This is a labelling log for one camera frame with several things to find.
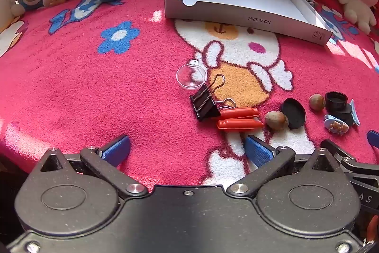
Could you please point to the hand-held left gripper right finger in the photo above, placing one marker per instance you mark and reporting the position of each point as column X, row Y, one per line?
column 259, row 150

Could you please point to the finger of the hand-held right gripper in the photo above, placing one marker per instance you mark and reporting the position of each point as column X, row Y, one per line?
column 355, row 168
column 373, row 139

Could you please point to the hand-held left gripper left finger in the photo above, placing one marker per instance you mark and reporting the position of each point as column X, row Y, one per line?
column 117, row 150

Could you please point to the plain light blue hair clip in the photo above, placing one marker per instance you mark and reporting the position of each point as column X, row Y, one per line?
column 355, row 113

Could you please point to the brown nut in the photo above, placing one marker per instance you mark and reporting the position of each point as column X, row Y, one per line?
column 316, row 101
column 275, row 120

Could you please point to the black bottle cap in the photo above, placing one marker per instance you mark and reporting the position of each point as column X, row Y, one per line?
column 345, row 117
column 336, row 101

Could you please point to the blue beaded hair clip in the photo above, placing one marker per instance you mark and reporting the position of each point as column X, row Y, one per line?
column 336, row 126

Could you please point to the black round lid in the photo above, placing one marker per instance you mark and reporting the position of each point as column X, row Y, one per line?
column 294, row 113

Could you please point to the large black binder clip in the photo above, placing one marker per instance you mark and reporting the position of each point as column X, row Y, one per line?
column 205, row 106

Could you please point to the clear plastic half sphere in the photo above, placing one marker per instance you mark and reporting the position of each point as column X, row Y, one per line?
column 191, row 76

